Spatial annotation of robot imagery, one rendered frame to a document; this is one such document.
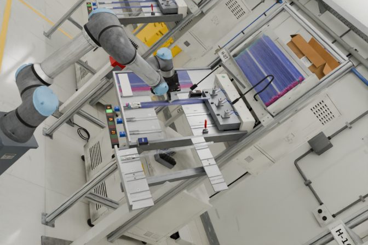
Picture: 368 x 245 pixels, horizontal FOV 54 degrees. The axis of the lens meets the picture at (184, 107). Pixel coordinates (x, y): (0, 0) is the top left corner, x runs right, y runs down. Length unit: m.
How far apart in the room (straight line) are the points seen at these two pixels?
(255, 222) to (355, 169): 1.03
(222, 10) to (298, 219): 1.99
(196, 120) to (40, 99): 0.99
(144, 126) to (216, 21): 1.60
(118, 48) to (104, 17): 0.15
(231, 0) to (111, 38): 2.03
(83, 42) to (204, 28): 1.96
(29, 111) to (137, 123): 0.73
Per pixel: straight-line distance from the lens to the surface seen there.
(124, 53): 1.52
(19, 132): 1.67
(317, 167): 3.59
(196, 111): 2.26
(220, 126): 2.13
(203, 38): 3.46
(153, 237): 2.83
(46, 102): 1.59
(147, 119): 2.16
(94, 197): 2.23
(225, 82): 2.43
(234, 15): 3.46
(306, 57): 2.69
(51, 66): 1.65
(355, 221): 1.82
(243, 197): 3.81
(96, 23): 1.57
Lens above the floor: 1.57
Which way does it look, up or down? 15 degrees down
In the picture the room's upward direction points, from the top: 51 degrees clockwise
